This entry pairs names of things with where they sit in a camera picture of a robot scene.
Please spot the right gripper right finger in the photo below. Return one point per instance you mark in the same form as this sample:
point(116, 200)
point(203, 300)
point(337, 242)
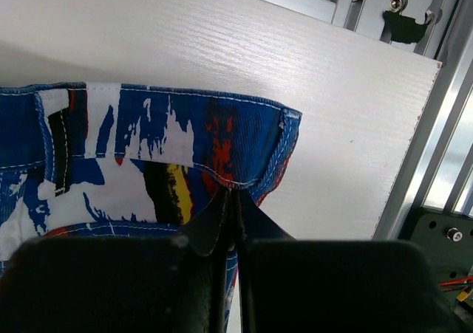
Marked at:
point(291, 285)

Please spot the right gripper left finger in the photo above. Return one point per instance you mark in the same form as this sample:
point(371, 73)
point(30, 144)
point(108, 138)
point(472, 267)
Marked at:
point(175, 283)

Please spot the blue patterned trousers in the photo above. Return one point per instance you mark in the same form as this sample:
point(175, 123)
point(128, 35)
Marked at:
point(114, 160)

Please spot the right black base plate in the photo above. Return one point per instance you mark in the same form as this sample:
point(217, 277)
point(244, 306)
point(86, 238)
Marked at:
point(446, 241)

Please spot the aluminium mounting rail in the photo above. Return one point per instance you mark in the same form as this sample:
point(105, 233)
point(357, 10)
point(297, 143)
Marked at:
point(438, 164)

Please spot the side aluminium frame rail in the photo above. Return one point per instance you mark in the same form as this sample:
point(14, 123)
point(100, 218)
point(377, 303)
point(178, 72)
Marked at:
point(366, 17)

